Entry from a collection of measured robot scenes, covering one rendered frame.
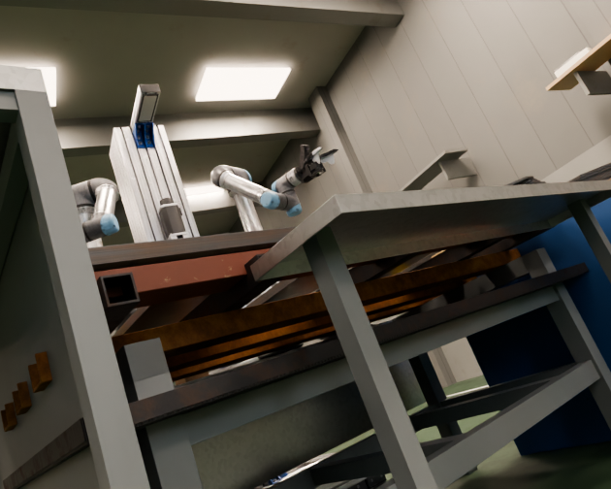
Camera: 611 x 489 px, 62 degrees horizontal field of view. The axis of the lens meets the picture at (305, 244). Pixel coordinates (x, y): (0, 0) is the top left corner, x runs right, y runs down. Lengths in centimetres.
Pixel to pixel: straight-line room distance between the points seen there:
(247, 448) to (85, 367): 120
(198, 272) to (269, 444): 100
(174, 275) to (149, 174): 171
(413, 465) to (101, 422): 44
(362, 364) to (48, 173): 52
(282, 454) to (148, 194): 136
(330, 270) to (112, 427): 40
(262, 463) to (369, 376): 105
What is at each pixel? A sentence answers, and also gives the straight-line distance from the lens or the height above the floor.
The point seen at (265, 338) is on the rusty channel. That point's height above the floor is 68.
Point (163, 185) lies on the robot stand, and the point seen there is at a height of 167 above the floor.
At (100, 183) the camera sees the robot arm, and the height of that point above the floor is 162.
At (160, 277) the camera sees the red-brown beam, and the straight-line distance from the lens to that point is 92.
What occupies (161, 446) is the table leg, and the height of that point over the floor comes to 51.
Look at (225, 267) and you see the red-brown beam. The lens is 98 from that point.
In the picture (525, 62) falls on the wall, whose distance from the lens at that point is 563.
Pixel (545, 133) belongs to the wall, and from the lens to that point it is 548.
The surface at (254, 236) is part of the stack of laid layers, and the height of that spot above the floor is 83.
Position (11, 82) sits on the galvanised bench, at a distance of 82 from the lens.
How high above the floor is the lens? 50
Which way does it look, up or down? 16 degrees up
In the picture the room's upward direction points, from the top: 21 degrees counter-clockwise
